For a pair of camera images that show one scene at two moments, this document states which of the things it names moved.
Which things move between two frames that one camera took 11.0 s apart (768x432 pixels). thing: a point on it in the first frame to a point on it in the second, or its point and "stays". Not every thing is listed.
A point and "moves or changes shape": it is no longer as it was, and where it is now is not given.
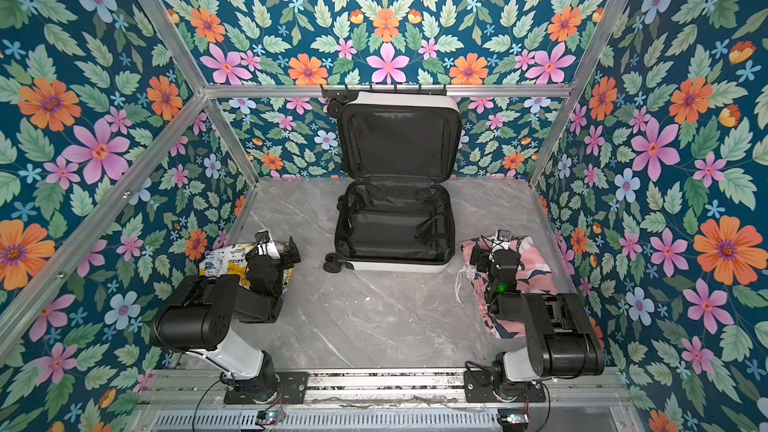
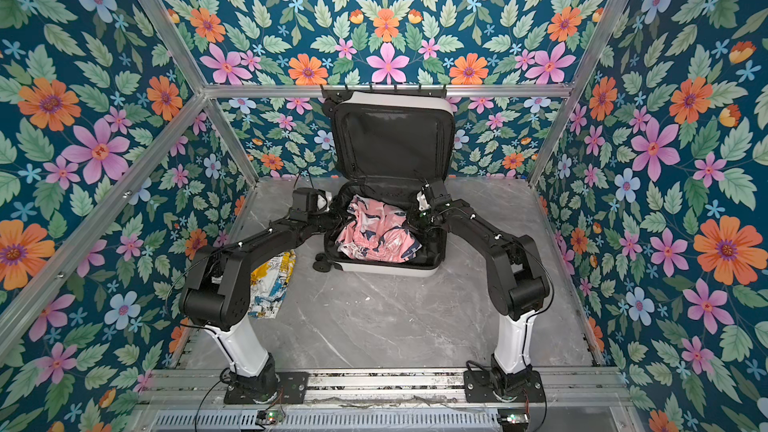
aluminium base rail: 592,387 stays
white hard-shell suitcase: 395,209 stays
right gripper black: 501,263 to 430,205
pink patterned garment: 535,277 moves or changes shape
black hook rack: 351,93 stays
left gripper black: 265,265 to 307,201
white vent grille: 393,420 stays
